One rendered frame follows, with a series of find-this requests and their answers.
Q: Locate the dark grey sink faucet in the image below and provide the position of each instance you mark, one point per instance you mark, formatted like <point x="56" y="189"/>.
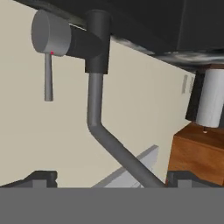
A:
<point x="97" y="43"/>

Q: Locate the black sink basin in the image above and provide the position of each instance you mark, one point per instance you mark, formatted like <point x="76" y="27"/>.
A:
<point x="163" y="20"/>

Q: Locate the black paper towel holder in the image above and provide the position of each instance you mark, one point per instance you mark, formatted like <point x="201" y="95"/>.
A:
<point x="194" y="96"/>

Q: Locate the brown wooden cabinet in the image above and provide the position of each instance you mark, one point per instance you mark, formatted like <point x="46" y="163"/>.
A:
<point x="198" y="154"/>

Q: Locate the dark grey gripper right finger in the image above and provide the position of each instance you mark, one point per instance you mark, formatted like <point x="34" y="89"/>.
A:
<point x="182" y="178"/>

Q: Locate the white paper towel roll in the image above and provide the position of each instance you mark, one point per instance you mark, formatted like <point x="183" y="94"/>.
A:
<point x="211" y="97"/>

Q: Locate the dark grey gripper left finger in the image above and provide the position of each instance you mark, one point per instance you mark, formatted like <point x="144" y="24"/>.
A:
<point x="42" y="178"/>

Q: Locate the light grey flat slab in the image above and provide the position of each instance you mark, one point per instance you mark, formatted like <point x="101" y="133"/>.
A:
<point x="125" y="175"/>

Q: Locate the grey wall outlet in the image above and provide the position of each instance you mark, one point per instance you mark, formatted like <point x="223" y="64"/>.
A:
<point x="186" y="84"/>

